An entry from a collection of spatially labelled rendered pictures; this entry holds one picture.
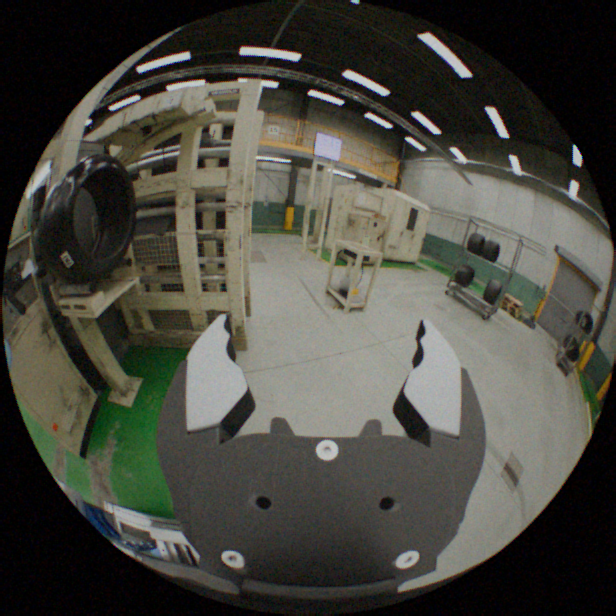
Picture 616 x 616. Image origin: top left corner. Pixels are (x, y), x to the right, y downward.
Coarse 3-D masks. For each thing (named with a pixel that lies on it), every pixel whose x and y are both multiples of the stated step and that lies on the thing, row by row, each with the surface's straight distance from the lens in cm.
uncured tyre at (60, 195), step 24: (72, 168) 94; (96, 168) 94; (120, 168) 106; (72, 192) 86; (96, 192) 128; (120, 192) 123; (48, 216) 90; (72, 216) 84; (120, 216) 125; (48, 240) 89; (72, 240) 84; (96, 240) 127; (120, 240) 120; (48, 264) 98; (96, 264) 91
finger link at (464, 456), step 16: (464, 368) 10; (464, 384) 9; (464, 400) 9; (464, 416) 8; (480, 416) 9; (432, 432) 7; (464, 432) 8; (480, 432) 8; (432, 448) 7; (448, 448) 7; (464, 448) 8; (480, 448) 8; (448, 464) 7; (464, 464) 8; (480, 464) 8; (464, 480) 7; (464, 496) 7; (464, 512) 7
